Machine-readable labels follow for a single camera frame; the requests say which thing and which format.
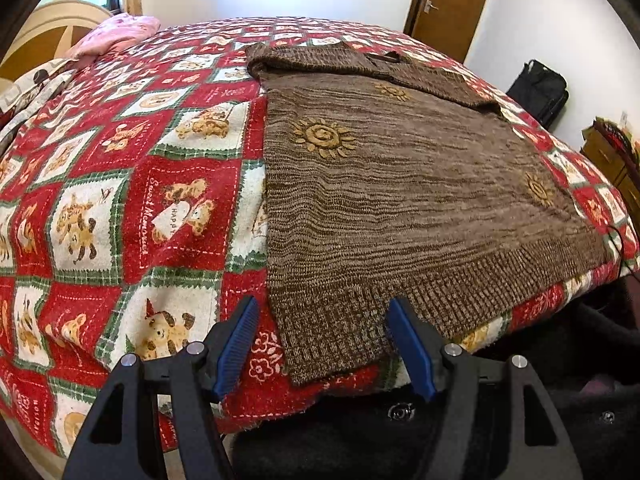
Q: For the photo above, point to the pink pillow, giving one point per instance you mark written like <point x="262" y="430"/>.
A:
<point x="117" y="35"/>

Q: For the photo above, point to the white patterned pillow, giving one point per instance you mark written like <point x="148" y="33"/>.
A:
<point x="35" y="92"/>

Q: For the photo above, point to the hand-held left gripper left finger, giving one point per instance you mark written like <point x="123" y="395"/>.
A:
<point x="239" y="347"/>

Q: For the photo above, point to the brown knit sweater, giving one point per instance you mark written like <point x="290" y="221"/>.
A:
<point x="400" y="200"/>

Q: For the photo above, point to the brown wooden door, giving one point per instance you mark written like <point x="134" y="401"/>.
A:
<point x="450" y="5"/>

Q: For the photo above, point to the red printed bear blanket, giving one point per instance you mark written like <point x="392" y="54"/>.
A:
<point x="115" y="200"/>

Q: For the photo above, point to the wooden cabinet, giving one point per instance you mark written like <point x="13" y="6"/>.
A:
<point x="607" y="160"/>

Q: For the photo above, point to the cream wooden headboard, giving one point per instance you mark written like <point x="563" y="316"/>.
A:
<point x="47" y="30"/>

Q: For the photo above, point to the person's black clothing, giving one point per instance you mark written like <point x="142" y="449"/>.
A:
<point x="340" y="440"/>

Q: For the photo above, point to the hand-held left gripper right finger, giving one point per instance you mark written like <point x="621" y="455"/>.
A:
<point x="411" y="347"/>

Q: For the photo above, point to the dark red knit item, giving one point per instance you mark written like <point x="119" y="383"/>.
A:
<point x="617" y="135"/>

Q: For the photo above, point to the black bag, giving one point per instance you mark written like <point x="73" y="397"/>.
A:
<point x="540" y="91"/>

